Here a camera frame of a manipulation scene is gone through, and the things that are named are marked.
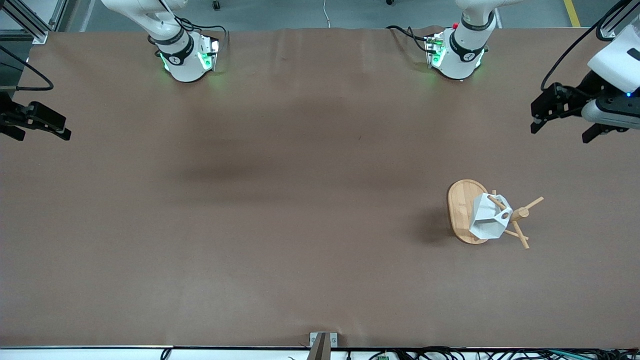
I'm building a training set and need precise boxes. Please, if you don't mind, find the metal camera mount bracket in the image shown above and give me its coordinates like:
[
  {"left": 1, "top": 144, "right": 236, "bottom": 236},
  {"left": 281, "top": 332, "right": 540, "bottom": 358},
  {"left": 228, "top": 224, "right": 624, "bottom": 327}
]
[{"left": 309, "top": 332, "right": 339, "bottom": 360}]

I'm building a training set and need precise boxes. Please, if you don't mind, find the aluminium frame profile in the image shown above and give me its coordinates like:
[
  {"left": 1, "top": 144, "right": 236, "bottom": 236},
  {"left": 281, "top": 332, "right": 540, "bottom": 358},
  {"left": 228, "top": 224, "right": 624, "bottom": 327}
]
[
  {"left": 0, "top": 0, "right": 77, "bottom": 44},
  {"left": 599, "top": 7, "right": 633, "bottom": 41}
]

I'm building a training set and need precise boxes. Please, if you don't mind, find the black left base cable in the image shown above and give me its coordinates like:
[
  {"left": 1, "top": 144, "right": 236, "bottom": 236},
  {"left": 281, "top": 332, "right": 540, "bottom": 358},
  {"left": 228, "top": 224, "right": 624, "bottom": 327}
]
[{"left": 385, "top": 25, "right": 437, "bottom": 54}]

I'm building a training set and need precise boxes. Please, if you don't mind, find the white faceted cup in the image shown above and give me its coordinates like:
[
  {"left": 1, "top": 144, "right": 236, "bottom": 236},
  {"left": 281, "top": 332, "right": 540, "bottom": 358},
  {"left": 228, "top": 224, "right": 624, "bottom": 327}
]
[{"left": 468, "top": 193, "right": 514, "bottom": 240}]

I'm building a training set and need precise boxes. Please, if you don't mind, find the black cable bundle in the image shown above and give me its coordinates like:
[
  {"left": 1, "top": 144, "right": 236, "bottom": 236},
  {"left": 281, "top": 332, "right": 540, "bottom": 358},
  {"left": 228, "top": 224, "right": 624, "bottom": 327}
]
[{"left": 369, "top": 346, "right": 640, "bottom": 360}]

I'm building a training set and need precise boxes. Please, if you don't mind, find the wooden cup rack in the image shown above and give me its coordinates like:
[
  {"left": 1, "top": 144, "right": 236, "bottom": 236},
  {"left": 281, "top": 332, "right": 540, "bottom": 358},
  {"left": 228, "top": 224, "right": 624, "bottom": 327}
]
[{"left": 447, "top": 179, "right": 545, "bottom": 250}]

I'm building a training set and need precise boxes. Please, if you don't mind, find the brown paper table cover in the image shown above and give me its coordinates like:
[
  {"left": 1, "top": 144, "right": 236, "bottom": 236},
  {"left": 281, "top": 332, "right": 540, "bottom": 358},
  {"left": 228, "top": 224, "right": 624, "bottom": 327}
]
[{"left": 0, "top": 27, "right": 640, "bottom": 349}]

